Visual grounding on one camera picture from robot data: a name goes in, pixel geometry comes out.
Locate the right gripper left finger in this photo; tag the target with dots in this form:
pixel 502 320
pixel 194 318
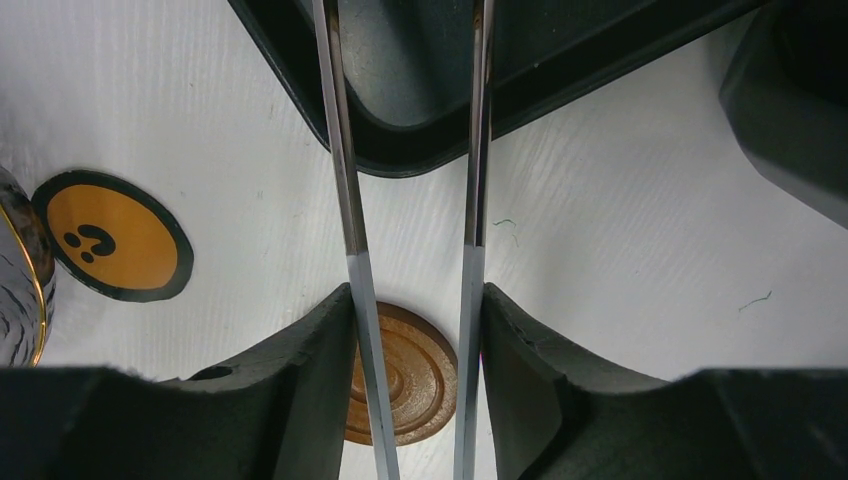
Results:
pixel 275 411

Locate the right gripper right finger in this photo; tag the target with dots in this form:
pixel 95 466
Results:
pixel 560 411

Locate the metal tongs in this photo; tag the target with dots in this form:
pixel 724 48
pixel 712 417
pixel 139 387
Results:
pixel 341 147

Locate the brown round coaster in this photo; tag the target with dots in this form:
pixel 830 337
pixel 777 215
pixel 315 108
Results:
pixel 421 367

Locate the orange black round coaster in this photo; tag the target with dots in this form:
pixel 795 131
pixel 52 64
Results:
pixel 114 237

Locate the black serving tray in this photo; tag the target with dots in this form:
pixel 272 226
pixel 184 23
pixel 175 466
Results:
pixel 408 64

